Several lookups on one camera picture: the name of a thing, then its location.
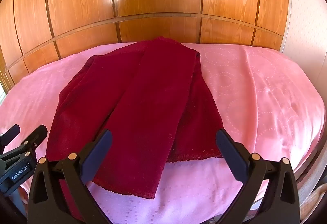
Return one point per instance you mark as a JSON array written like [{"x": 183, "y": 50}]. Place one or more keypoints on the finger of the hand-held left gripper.
[
  {"x": 11, "y": 134},
  {"x": 35, "y": 138}
]

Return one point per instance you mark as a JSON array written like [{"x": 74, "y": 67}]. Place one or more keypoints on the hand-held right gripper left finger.
[{"x": 98, "y": 152}]

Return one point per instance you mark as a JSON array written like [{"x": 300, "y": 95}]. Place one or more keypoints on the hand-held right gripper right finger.
[{"x": 232, "y": 153}]

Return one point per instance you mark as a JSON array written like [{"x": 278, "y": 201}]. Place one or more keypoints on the dark red garment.
[{"x": 143, "y": 98}]

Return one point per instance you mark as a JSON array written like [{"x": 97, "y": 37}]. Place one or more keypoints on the pink patterned bed sheet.
[{"x": 255, "y": 91}]

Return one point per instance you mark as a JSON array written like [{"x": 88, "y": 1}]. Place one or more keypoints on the beige cloth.
[{"x": 313, "y": 188}]

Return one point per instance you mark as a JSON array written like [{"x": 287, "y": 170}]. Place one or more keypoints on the dark bed frame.
[{"x": 307, "y": 160}]

